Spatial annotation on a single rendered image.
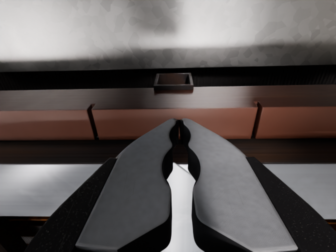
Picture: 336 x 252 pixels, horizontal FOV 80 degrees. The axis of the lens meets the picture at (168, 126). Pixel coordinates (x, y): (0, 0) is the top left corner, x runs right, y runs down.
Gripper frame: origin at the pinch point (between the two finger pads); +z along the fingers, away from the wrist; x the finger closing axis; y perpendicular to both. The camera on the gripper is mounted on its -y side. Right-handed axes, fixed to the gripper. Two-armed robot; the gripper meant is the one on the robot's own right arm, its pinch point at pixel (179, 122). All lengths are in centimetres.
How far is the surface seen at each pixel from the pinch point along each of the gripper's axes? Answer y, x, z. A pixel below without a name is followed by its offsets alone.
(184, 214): 16.0, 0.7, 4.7
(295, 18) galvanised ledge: -3.4, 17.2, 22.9
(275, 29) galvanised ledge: -2.0, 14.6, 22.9
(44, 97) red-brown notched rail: 3.3, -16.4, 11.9
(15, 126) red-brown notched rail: 5.4, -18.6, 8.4
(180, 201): 13.6, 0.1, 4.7
